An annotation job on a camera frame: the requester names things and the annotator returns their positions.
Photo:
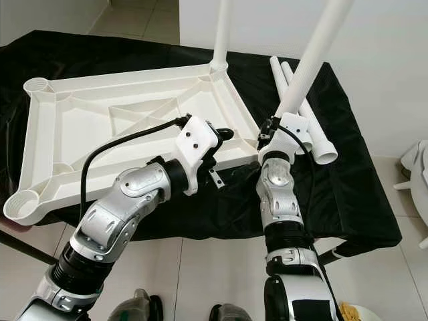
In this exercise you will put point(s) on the yellow cloth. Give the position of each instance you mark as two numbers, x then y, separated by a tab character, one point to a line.
352	311

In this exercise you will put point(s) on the pink cloth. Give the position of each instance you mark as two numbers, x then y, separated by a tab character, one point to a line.
8	227

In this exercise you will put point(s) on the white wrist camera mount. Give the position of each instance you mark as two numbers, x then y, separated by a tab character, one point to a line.
197	142
291	128

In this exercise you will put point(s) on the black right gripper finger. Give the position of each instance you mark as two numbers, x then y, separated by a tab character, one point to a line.
263	132

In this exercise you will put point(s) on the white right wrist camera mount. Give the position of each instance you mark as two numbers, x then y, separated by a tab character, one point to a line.
291	128

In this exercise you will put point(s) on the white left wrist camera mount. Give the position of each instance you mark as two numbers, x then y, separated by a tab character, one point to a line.
197	142

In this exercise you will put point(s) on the grey robot left foot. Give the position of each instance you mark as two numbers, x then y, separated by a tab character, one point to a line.
135	307

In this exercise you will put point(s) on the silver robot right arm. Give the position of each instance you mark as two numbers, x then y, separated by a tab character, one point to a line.
281	197

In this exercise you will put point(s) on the black tablecloth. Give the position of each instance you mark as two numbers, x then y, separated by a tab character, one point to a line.
361	187

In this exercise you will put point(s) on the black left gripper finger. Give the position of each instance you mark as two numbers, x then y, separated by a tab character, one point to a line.
224	136
241	174

